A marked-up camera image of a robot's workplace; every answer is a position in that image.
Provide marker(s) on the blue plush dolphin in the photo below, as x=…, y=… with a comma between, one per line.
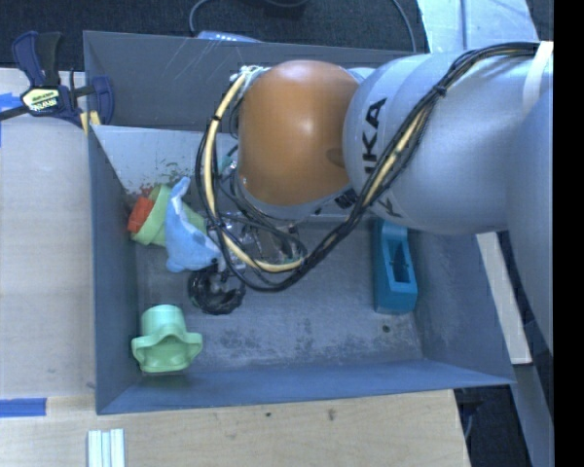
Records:
x=187, y=241

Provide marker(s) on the green and orange toy cup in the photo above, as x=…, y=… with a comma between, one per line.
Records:
x=151, y=222

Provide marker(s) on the grey metal bin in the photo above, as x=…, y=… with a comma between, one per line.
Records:
x=292, y=338

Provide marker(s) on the light green lobed cap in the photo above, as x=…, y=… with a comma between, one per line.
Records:
x=164, y=338

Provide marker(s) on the blue slotted block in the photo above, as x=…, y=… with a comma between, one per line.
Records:
x=387, y=290

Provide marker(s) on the pale wood flat board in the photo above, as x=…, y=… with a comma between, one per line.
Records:
x=44, y=261

